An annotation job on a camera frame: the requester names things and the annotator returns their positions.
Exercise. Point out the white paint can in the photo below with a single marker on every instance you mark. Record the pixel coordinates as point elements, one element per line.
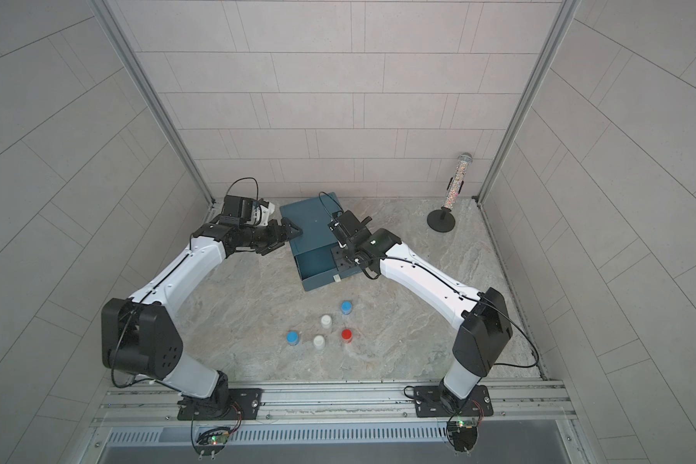
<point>319,342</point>
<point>326,321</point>

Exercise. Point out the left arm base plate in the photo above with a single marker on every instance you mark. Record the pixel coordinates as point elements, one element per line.
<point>241,404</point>

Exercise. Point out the aluminium mounting rail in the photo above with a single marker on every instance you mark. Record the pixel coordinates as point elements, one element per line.
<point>291,403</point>

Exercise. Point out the white paint can far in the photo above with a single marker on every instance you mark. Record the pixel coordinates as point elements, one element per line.
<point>326,321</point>

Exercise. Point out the teal three-drawer cabinet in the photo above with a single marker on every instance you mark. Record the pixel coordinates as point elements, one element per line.
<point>315,251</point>

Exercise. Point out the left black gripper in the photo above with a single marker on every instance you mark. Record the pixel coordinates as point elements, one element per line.
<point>275,240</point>

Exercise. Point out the blue paint can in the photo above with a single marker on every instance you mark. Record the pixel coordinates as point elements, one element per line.
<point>293,338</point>
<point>346,307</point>

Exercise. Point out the left circuit board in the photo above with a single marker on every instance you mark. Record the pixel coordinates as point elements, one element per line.
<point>211,442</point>

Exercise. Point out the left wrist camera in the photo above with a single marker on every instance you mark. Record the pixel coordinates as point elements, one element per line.
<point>243,211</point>

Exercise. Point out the right circuit board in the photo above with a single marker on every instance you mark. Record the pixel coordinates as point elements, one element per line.
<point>462,436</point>

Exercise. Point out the white paint can near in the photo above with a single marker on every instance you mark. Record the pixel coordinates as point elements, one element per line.
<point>319,342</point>

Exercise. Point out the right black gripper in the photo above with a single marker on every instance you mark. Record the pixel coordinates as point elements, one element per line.
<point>338,252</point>

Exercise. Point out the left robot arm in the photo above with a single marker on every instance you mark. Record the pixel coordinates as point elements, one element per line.
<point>139,336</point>

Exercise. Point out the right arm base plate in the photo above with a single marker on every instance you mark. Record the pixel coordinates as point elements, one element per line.
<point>437,402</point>

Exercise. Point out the red paint can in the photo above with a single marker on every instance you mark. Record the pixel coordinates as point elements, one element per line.
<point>347,335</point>

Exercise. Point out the circuit board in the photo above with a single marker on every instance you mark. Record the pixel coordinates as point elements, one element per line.
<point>462,436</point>
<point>211,442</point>

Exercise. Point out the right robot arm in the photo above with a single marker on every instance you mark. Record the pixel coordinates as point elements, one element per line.
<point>480,319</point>

